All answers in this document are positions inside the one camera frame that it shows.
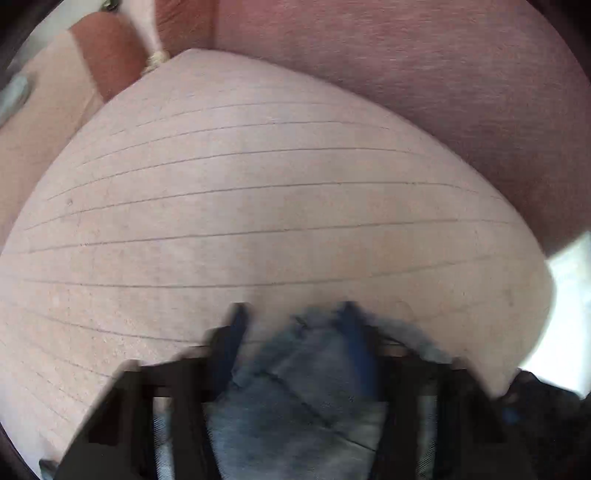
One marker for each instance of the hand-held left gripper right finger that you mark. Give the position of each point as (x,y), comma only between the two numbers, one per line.
(354,341)

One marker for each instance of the beige sofa armrest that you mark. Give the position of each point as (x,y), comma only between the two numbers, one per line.
(37,129)

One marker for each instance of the rust brown throw pillow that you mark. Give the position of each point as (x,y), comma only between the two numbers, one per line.
(108,55)

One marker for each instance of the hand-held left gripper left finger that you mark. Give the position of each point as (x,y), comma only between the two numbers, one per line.
(234,333)

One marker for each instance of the white tasselled cloth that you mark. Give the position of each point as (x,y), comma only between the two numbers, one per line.
(147,32)

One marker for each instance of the blue denim pants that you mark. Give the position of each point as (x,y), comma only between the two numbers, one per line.
(295,406)

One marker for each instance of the beige striped sofa seat cushion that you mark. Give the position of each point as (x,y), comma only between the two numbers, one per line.
(277,207)

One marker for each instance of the dark cloth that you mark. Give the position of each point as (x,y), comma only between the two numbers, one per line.
(549,424)

